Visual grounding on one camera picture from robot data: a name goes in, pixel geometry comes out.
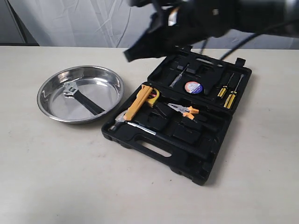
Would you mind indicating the round stainless steel pan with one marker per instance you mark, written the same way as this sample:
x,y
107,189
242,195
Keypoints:
x,y
101,85

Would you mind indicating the black plastic tool case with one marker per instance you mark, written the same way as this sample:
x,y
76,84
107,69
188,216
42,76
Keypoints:
x,y
208,129

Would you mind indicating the black handled adjustable wrench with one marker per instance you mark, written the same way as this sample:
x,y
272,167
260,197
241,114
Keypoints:
x,y
71,90

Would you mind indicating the black handled claw hammer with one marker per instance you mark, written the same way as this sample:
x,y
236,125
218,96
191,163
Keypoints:
x,y
119,120

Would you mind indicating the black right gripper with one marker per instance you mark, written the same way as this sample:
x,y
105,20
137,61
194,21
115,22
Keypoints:
x,y
177,24

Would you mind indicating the yellow tape measure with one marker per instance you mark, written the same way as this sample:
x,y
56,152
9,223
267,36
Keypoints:
x,y
153,97

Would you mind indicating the black electrical tape roll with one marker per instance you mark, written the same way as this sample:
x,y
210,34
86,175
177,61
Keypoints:
x,y
193,87

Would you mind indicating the clear test pen screwdriver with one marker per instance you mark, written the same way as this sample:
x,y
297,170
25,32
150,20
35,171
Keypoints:
x,y
178,77

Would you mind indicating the yellow black screwdriver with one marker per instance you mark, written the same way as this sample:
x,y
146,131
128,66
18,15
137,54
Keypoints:
x,y
231,97
224,89

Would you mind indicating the orange handled long nose pliers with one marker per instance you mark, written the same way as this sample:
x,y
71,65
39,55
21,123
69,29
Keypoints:
x,y
185,111

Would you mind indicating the yellow black screwdriver right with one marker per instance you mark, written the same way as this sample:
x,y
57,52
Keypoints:
x,y
231,97

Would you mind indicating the white backdrop curtain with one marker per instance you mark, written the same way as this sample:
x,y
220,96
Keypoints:
x,y
83,23

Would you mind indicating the yellow black screwdriver left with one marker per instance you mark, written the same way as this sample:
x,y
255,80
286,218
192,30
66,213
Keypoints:
x,y
224,89

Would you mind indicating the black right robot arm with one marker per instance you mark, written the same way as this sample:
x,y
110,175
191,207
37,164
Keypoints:
x,y
266,17

